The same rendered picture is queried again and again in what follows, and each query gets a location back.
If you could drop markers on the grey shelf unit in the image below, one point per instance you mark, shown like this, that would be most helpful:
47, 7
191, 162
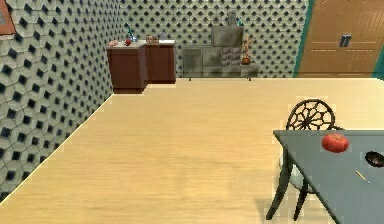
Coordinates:
213, 56

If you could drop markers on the dark brown kitchen cabinet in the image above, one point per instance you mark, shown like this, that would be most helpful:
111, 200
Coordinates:
133, 66

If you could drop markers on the orange statue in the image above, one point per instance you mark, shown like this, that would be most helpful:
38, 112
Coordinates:
246, 51

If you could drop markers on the clear glass bottle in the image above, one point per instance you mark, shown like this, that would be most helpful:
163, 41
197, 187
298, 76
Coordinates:
162, 35

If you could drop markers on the brown bread loaf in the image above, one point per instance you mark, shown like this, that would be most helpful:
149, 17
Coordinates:
152, 38

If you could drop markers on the small red apple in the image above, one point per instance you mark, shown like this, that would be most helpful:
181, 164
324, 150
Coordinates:
127, 42

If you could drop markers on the grey vase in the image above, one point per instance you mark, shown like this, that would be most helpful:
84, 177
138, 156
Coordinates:
232, 17

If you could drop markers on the pink plate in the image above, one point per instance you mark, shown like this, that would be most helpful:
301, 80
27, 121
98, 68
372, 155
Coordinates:
113, 43

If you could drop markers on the black round-backed chair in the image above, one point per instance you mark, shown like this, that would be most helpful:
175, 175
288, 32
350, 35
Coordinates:
310, 115

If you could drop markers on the red tomato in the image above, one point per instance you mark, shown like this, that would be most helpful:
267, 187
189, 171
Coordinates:
335, 143

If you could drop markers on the grey dining table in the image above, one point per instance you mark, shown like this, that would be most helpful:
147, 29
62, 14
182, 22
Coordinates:
330, 180

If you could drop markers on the brown room door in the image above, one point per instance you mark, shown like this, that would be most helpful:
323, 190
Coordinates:
340, 43

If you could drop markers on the yellow pencil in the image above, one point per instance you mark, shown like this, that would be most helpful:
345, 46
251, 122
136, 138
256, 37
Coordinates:
362, 176

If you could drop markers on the black bowl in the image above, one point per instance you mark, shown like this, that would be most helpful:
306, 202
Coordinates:
375, 159

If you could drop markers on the orange framed wall picture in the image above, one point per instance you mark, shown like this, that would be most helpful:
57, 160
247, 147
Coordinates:
5, 20

